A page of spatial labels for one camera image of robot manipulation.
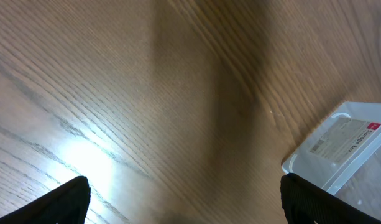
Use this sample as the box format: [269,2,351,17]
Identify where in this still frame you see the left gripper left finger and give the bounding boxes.
[0,176,91,224]

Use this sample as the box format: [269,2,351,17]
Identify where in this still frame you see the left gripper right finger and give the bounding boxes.
[280,173,381,224]

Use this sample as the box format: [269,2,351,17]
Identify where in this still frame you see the clear plastic storage container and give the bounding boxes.
[282,102,381,221]

